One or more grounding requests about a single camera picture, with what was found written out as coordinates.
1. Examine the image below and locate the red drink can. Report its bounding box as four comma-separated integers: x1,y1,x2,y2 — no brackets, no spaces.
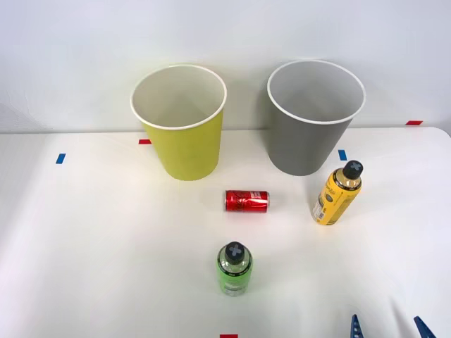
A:
224,189,271,214

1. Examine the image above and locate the green plastic bottle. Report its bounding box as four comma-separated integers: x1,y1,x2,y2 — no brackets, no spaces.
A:
215,241,254,297

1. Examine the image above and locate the yellow-green plastic waste bin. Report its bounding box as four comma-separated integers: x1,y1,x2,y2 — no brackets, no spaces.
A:
129,63,228,182

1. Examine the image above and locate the yellow plastic bottle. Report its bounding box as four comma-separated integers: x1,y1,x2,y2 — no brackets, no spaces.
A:
311,160,365,227

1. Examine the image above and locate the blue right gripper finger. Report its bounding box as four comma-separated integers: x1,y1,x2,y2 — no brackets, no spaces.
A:
349,313,368,338
413,315,439,338

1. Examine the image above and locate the grey plastic waste bin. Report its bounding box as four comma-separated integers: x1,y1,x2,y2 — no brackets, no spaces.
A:
266,59,366,177

